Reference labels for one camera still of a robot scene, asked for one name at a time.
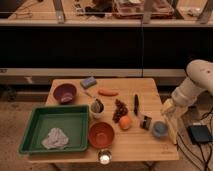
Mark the dark grape bunch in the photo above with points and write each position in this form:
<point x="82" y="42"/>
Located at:
<point x="120" y="111"/>

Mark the orange fruit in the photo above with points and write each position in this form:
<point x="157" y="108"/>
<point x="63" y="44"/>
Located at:
<point x="125" y="122"/>

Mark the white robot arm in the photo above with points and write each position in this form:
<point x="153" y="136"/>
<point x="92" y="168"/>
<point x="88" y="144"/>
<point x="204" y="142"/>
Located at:
<point x="199" y="79"/>

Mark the white cup with utensils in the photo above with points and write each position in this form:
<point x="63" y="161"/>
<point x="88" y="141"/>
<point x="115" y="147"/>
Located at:
<point x="96" y="109"/>

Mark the orange bowl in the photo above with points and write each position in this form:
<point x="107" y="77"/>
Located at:
<point x="101" y="135"/>

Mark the blue sponge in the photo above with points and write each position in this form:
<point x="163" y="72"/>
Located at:
<point x="88" y="82"/>

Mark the purple bowl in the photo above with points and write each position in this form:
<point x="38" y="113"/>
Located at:
<point x="65" y="93"/>

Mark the clear glass cup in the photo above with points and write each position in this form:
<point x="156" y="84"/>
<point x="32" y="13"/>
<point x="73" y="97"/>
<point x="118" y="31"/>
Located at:
<point x="104" y="156"/>

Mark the orange carrot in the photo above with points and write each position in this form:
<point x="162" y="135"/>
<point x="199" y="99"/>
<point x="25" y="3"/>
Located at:
<point x="105" y="92"/>

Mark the small black box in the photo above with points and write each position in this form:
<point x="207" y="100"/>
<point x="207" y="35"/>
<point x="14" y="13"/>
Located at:
<point x="145" y="122"/>

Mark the yellow banana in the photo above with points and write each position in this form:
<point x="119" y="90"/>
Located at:
<point x="171" y="119"/>

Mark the wooden stick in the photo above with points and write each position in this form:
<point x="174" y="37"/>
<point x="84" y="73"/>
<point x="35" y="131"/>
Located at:
<point x="88" y="94"/>

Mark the green plastic tray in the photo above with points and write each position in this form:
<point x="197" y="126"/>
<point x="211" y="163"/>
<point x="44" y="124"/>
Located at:
<point x="72" y="120"/>

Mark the crumpled white cloth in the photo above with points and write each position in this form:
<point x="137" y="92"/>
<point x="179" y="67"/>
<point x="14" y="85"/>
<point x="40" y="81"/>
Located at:
<point x="56" y="138"/>

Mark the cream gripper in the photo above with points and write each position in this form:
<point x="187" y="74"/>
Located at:
<point x="168" y="107"/>

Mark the black foot pedal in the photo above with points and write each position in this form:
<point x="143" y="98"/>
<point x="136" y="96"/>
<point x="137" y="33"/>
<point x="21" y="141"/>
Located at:
<point x="199" y="134"/>

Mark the wooden table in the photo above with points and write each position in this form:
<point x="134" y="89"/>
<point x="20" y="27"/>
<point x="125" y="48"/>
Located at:
<point x="134" y="144"/>

